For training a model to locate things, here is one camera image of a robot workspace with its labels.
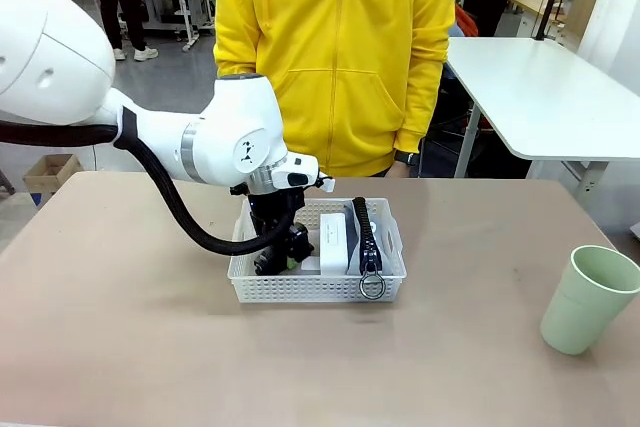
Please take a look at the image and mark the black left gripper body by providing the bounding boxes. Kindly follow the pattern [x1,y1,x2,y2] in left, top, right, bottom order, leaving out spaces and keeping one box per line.
[248,186,307,251]

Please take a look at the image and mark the small white box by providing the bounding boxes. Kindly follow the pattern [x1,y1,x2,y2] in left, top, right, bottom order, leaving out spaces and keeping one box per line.
[318,213,350,277]

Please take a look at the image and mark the white perforated plastic basket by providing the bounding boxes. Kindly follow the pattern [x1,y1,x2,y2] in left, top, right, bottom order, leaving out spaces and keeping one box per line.
[227,196,408,304]

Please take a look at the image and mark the person's left hand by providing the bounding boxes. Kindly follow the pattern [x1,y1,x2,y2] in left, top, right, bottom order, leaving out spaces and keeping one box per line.
[383,160,412,179]

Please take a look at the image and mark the grey pencil case black zipper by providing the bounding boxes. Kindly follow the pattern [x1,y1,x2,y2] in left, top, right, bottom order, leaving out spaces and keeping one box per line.
[344,196,401,301]

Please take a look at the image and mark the person in yellow hoodie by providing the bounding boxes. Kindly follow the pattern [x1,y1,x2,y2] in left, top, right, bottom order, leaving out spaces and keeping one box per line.
[213,0,457,179]

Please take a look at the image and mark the open cardboard box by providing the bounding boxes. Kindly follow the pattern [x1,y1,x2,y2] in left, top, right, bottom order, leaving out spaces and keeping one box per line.
[22,153,84,194]

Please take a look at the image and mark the orange garment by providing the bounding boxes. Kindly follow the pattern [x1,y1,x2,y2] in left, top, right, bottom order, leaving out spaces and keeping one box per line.
[454,4,480,39]

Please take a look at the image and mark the pale green plastic cup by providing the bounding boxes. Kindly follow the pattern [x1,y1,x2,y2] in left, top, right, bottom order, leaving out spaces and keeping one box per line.
[538,245,640,356]

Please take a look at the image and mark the large white table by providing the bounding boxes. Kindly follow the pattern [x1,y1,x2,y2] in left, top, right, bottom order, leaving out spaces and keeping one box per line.
[444,36,640,193]

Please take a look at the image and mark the wooden background desk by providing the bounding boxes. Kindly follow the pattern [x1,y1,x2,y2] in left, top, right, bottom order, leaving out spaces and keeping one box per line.
[507,0,569,31]

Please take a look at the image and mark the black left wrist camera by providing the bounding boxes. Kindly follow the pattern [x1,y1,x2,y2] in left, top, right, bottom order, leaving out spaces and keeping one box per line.
[287,221,315,261]

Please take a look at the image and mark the black corrugated cable hose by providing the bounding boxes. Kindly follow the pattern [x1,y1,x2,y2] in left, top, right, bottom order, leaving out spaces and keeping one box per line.
[0,106,301,256]

